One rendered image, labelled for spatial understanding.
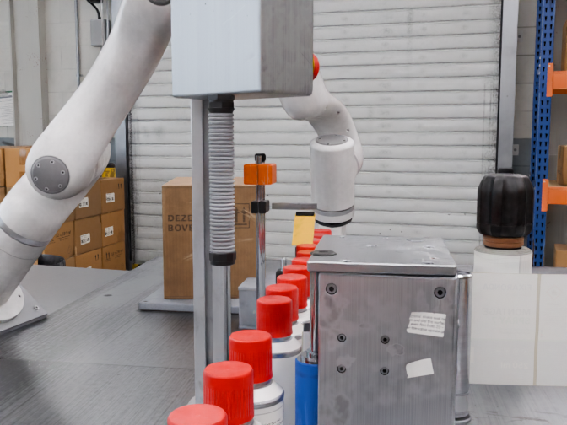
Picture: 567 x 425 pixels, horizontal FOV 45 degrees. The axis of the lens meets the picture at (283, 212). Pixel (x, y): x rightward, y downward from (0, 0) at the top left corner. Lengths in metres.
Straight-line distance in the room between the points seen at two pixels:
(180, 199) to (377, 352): 1.12
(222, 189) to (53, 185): 0.52
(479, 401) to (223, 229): 0.42
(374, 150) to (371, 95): 0.41
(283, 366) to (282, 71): 0.37
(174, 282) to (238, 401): 1.19
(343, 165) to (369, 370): 0.78
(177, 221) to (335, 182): 0.47
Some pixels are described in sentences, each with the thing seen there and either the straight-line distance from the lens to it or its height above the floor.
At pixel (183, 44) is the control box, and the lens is 0.92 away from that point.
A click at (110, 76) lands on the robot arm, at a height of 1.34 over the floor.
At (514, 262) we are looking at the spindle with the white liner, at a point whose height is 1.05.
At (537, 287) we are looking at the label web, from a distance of 0.92.
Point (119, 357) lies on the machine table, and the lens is 1.31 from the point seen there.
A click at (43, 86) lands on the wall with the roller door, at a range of 6.48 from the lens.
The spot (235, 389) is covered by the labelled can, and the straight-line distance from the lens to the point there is 0.45.
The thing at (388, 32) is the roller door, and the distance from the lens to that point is 5.29.
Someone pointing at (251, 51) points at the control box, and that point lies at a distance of 0.82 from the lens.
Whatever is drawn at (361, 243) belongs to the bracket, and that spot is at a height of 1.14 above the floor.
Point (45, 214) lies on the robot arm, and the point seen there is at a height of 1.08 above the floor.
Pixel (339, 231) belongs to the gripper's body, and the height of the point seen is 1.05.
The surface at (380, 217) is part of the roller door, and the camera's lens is 5.28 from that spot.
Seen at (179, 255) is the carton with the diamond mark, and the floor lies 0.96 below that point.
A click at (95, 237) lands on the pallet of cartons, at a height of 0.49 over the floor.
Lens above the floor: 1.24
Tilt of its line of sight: 7 degrees down
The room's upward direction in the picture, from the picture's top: straight up
